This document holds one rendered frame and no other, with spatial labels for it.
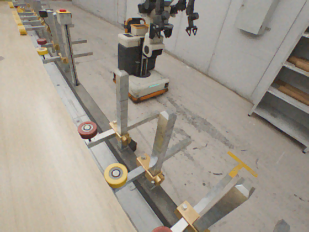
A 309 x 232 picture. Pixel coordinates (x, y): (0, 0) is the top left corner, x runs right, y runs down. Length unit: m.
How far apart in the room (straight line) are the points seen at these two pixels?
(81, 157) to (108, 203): 0.20
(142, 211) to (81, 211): 0.35
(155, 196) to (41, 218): 0.44
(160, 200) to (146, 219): 0.11
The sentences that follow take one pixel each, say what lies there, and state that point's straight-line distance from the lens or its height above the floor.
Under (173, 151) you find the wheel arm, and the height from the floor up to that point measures 0.82.
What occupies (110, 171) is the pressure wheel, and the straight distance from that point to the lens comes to 0.59.
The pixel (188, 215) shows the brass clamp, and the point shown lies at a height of 0.83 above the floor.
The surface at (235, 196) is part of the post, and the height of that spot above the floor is 1.10.
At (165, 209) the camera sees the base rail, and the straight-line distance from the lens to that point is 0.77.
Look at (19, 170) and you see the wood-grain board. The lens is 0.70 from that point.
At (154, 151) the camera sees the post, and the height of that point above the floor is 0.98.
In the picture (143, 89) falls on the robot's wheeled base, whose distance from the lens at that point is 2.19.
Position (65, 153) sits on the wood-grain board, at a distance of 0.67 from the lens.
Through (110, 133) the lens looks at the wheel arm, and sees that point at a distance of 0.81.
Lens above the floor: 1.42
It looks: 41 degrees down
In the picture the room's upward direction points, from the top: 10 degrees clockwise
